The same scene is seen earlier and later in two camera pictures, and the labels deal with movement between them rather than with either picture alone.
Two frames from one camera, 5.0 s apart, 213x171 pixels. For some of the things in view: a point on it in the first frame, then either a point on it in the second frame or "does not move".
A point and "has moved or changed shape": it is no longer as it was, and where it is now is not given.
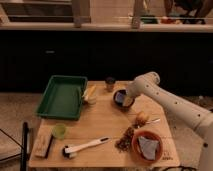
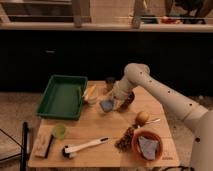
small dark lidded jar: (110, 83) does not move
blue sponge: (119, 97) has moved or changed shape
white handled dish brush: (69, 152) does not move
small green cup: (60, 130) does not move
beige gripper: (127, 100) → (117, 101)
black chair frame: (24, 153) does not move
